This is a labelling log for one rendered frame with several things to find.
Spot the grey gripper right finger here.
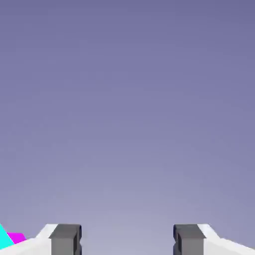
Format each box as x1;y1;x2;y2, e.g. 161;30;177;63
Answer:
172;223;255;255

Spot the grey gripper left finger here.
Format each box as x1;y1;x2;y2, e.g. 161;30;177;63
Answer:
0;224;83;255

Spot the large magenta box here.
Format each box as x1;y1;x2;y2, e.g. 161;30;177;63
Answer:
6;232;27;245

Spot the large cyan box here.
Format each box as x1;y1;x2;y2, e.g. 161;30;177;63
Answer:
0;224;15;250

